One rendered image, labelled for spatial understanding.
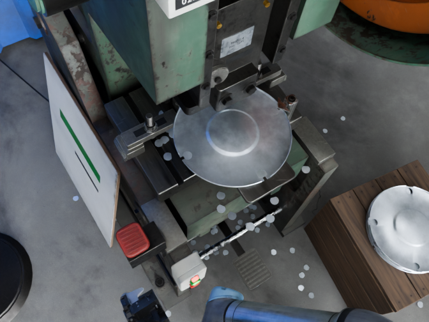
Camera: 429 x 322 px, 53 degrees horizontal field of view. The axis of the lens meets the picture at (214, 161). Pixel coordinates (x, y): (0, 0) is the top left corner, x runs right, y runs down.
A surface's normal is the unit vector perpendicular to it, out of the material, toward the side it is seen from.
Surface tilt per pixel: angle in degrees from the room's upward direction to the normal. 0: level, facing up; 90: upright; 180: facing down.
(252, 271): 0
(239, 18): 90
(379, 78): 0
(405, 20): 90
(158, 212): 0
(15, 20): 90
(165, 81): 90
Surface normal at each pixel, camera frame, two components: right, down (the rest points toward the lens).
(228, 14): 0.53, 0.78
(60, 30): 0.33, 0.04
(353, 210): 0.07, -0.42
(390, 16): -0.84, 0.46
